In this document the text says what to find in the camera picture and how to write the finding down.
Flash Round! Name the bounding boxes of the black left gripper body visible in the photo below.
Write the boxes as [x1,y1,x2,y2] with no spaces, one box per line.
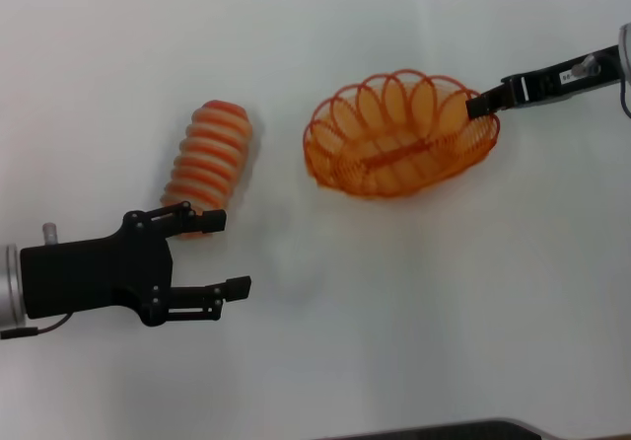
[19,209,175,329]

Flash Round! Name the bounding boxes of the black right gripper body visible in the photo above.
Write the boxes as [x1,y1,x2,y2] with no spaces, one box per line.
[501,44,623,113]

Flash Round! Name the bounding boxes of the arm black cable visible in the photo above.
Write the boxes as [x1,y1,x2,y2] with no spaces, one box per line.
[617,77,631,117]
[0,313,76,341]

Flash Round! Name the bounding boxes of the orange striped bread loaf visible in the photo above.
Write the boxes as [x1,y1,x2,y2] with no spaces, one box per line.
[158,99,255,242]

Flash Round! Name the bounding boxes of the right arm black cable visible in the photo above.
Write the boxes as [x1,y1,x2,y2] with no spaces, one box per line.
[617,77,631,117]

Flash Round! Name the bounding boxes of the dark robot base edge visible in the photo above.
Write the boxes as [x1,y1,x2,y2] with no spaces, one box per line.
[315,416,561,440]

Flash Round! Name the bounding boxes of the orange woven plastic basket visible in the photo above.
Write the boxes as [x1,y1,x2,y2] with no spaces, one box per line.
[302,68,502,199]

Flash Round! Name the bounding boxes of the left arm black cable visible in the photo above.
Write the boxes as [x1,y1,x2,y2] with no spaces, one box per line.
[0,313,76,341]

